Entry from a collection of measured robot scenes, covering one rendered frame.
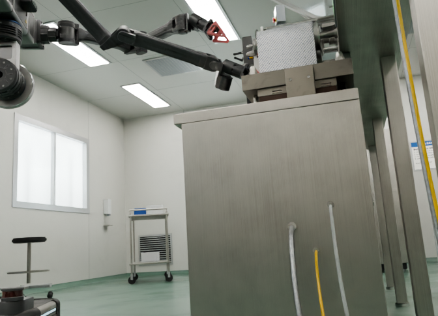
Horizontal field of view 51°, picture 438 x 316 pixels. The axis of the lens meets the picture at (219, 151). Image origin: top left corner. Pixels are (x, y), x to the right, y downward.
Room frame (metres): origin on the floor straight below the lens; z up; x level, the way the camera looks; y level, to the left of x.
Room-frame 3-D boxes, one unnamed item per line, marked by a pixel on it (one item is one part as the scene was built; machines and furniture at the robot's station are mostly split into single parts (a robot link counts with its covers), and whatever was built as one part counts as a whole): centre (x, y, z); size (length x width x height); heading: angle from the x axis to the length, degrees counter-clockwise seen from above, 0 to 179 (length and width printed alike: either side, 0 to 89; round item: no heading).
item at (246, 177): (2.75, -0.51, 0.43); 2.52 x 0.64 x 0.86; 164
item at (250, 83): (1.65, -0.32, 1.00); 0.40 x 0.16 x 0.06; 74
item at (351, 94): (2.76, -0.50, 0.88); 2.52 x 0.66 x 0.04; 164
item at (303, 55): (1.77, -0.30, 1.10); 0.23 x 0.01 x 0.18; 74
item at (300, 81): (1.55, -0.30, 0.96); 0.10 x 0.03 x 0.11; 74
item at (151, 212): (6.56, 1.05, 0.51); 0.91 x 0.58 x 1.02; 8
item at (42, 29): (2.02, 0.78, 1.45); 0.09 x 0.08 x 0.12; 7
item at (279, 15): (2.38, -0.38, 1.66); 0.07 x 0.07 x 0.10; 2
